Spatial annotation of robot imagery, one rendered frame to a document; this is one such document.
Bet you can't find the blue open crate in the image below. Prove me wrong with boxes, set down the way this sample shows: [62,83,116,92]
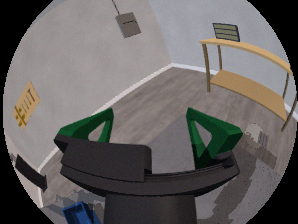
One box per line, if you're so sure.
[62,201,102,224]

